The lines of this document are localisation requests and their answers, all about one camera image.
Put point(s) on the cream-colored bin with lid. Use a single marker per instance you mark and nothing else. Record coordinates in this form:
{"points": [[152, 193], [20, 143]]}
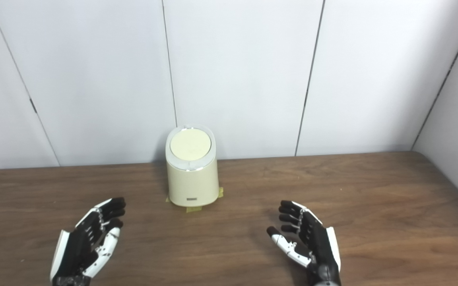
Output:
{"points": [[191, 186]]}

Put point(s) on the wide yellow tape piece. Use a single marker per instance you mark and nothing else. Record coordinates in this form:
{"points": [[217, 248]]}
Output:
{"points": [[193, 209]]}

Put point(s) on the white and black right hand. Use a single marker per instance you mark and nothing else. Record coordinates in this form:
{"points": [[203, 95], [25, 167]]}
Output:
{"points": [[320, 250]]}

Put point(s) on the white and black left hand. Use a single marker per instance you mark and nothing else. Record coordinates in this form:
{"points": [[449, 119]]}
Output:
{"points": [[76, 246]]}

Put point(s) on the tall yellow tape piece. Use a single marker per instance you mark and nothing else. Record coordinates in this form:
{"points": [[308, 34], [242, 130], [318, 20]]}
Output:
{"points": [[220, 192]]}

